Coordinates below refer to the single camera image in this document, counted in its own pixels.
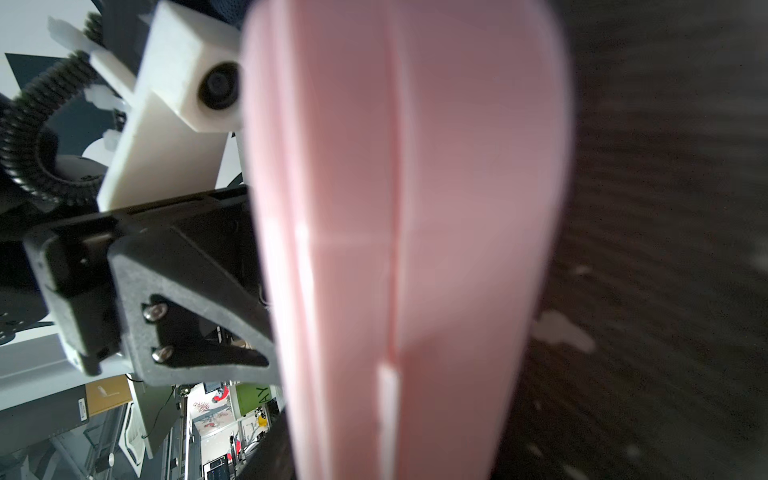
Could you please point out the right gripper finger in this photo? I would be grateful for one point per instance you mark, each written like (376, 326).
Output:
(273, 457)

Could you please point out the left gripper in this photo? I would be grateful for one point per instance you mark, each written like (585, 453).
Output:
(175, 286)

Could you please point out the pink pencil case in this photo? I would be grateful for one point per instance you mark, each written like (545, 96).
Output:
(407, 163)

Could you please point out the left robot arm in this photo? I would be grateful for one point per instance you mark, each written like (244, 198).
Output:
(57, 144)

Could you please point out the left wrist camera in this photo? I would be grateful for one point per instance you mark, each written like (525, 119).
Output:
(182, 105)

